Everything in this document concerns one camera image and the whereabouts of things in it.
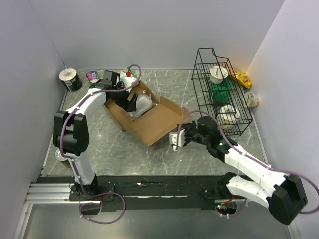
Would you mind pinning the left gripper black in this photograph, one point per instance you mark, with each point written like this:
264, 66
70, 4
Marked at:
127, 105

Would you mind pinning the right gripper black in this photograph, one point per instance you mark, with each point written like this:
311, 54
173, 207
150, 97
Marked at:
194, 125

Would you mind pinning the clear plastic package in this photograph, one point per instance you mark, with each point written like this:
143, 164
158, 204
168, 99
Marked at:
143, 104

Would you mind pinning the brown cardboard express box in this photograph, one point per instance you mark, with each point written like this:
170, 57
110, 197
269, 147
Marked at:
154, 124

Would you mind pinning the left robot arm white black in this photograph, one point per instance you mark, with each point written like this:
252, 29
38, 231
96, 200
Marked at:
71, 134

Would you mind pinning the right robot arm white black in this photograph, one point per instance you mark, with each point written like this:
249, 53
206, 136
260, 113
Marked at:
281, 193

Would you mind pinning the green white chips bag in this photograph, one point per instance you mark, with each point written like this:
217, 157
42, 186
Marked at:
123, 73

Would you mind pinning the white cup in rack front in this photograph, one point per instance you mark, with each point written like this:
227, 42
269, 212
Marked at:
227, 117

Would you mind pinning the green lidded container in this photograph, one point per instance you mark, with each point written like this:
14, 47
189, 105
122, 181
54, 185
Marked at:
220, 92

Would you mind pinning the purple small yogurt cup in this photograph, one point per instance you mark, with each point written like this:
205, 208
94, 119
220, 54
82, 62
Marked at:
92, 77

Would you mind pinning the yellow white yogurt cup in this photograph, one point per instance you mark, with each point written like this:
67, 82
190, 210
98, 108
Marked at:
250, 100

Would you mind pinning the white yogurt cup in rack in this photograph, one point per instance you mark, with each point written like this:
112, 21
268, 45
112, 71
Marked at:
218, 74

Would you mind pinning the black can white lid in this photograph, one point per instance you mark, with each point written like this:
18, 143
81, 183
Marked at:
70, 79

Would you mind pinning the yellow chips bag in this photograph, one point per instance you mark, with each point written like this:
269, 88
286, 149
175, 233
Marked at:
239, 77

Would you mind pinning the metal tin can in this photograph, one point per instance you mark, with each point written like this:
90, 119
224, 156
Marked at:
62, 159

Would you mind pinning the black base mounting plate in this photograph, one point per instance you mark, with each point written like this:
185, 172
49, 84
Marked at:
111, 193

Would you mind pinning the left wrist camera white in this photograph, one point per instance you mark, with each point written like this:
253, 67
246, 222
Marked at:
129, 81

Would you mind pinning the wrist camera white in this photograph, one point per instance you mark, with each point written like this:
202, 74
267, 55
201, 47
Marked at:
177, 139
129, 81

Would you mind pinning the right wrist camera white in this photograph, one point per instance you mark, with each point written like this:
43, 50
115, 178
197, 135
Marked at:
177, 139

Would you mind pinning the black wire basket rack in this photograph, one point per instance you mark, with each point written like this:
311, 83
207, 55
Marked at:
205, 59

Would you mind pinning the aluminium rail frame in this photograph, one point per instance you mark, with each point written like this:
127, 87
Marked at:
45, 193

